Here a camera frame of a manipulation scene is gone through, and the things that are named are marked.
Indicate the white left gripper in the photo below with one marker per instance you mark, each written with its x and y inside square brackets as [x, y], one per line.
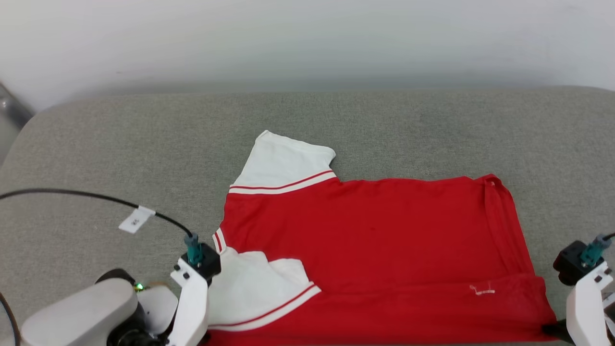
[192, 307]

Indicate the red and white shirt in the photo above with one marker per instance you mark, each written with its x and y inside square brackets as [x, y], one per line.
[375, 240]

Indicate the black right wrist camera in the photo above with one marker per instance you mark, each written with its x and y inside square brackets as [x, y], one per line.
[567, 262]

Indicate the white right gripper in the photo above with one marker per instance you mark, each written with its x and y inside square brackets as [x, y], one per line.
[588, 312]

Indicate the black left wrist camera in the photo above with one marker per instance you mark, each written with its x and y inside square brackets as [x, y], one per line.
[211, 264]

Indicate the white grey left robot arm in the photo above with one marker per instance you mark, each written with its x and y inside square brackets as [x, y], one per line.
[81, 312]

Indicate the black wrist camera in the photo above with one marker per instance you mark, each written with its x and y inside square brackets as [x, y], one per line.
[567, 262]
[211, 264]

